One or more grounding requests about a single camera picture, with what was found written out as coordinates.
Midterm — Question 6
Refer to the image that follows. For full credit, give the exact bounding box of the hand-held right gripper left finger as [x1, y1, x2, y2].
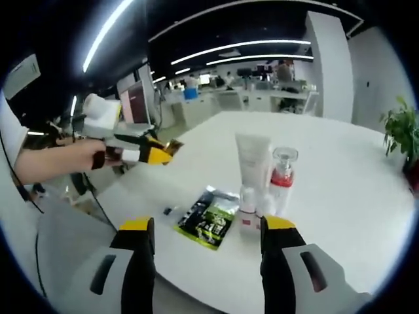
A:
[78, 216, 156, 314]

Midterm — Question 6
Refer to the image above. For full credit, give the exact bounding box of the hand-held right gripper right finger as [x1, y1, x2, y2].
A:
[259, 214, 374, 314]

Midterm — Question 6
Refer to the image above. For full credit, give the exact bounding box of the gold foil skincare sachet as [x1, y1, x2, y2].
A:
[166, 139, 184, 155]

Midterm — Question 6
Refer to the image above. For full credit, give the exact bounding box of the clear skincare sachet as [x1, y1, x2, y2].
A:
[162, 203, 184, 217]

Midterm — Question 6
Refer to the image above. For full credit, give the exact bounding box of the small red label skincare bottle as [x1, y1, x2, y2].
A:
[238, 184, 263, 235]
[257, 192, 278, 217]

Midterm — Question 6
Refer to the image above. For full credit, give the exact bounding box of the red collar skincare bottle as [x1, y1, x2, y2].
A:
[267, 147, 299, 217]

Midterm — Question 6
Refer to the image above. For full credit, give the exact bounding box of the dark green skincare packet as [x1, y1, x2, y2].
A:
[172, 185, 240, 251]

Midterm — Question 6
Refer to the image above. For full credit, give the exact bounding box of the white skincare tube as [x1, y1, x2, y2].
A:
[234, 132, 272, 197]

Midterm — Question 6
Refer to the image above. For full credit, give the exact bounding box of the person's left hand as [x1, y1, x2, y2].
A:
[69, 140, 107, 171]

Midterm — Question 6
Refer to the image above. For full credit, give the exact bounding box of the computer monitor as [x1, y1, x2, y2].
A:
[119, 67, 155, 125]

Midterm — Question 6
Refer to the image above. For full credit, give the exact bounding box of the grey mesh chair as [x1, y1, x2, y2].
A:
[35, 209, 118, 298]

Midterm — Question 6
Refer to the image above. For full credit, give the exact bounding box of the long ceiling light strip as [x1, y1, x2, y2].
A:
[82, 0, 135, 73]
[170, 39, 312, 65]

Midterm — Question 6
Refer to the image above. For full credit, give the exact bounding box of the white ceiling vent panel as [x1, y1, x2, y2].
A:
[2, 54, 42, 99]

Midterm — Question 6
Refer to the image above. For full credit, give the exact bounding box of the row of white office desks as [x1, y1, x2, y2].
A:
[156, 81, 320, 128]

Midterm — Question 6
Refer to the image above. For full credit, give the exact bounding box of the red glossy object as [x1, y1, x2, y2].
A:
[404, 163, 419, 194]

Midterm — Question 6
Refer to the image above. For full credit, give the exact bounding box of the potted green plant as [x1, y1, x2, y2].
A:
[379, 96, 419, 171]

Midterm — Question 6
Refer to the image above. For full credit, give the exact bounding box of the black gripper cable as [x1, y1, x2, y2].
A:
[78, 169, 115, 228]

